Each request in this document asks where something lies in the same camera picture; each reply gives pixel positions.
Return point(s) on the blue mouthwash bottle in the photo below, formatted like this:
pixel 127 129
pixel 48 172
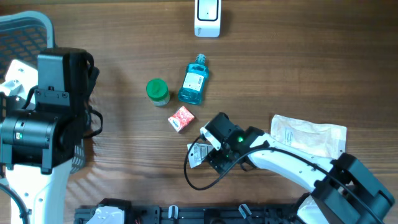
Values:
pixel 194 82

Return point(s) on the red tissue packet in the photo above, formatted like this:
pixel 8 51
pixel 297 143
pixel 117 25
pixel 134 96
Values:
pixel 181 119

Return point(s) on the white barcode scanner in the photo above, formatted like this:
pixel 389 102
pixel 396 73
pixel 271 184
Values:
pixel 207 22

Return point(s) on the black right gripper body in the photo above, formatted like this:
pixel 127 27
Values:
pixel 221 157

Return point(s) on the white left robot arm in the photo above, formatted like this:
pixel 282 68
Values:
pixel 38 139

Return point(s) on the beige plastic food pouch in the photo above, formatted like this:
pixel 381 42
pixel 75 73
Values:
pixel 326 140

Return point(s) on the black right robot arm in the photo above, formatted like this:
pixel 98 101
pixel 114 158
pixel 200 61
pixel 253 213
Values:
pixel 344 189

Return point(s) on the green lid jar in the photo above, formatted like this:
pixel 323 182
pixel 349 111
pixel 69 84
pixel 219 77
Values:
pixel 158 92

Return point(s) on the grey plastic shopping basket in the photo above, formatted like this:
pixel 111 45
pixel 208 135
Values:
pixel 23 37

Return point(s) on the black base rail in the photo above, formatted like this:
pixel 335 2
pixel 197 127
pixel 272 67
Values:
pixel 123 211

